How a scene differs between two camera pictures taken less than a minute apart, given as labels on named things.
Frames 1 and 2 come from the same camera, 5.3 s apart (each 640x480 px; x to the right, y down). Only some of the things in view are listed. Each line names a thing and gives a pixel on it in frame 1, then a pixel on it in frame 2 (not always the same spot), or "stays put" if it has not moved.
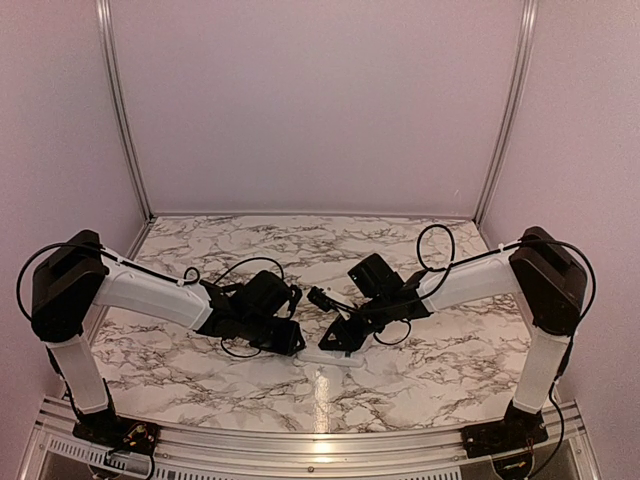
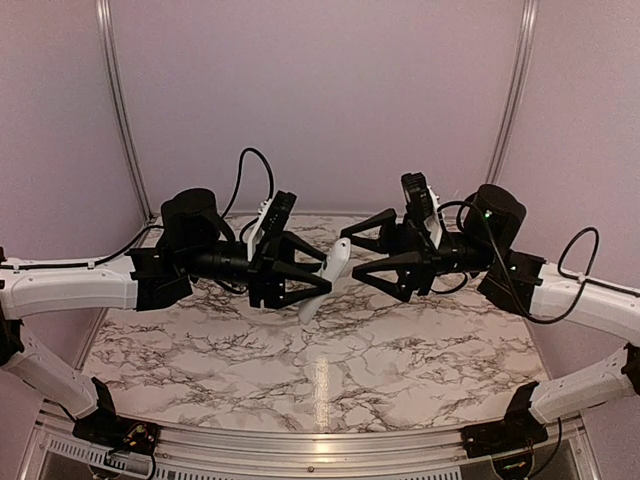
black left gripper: (287, 345) → (267, 275)
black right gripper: (348, 340) → (413, 255)
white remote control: (330, 360) → (331, 267)
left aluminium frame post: (119, 99) stays put
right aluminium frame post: (524, 56) stays put
